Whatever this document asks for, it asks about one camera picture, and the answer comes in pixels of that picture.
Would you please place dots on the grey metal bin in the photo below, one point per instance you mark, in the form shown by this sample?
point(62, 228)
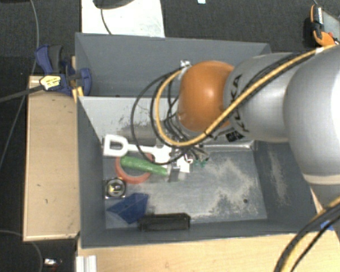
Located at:
point(215, 186)

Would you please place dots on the pale wood flat board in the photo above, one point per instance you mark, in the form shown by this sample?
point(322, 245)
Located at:
point(52, 157)

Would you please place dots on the white plastic toy shovel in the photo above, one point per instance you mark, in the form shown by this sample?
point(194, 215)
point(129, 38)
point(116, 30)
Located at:
point(113, 146)

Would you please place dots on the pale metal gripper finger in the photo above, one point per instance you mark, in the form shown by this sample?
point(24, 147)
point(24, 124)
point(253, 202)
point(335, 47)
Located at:
point(175, 173)

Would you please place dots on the blue folded cloth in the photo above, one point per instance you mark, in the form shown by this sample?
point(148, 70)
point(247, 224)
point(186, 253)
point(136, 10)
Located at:
point(131, 208)

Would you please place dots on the black rectangular box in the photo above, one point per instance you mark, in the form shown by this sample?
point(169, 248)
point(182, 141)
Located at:
point(164, 222)

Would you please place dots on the small round silver tin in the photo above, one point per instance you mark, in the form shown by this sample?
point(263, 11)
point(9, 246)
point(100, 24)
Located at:
point(115, 188)

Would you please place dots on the green toy cucumber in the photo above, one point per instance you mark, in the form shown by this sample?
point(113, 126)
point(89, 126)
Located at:
point(143, 166)

